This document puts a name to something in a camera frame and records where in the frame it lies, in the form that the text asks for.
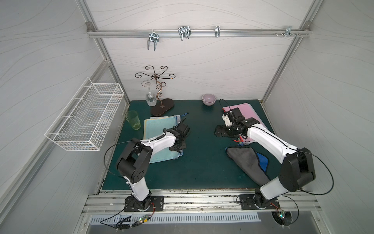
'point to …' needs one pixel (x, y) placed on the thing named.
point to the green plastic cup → (133, 119)
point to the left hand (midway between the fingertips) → (180, 146)
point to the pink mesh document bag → (247, 111)
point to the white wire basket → (83, 125)
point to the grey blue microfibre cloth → (253, 164)
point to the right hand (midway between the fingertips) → (221, 132)
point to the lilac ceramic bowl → (209, 99)
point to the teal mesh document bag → (155, 126)
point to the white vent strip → (127, 220)
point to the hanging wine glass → (150, 98)
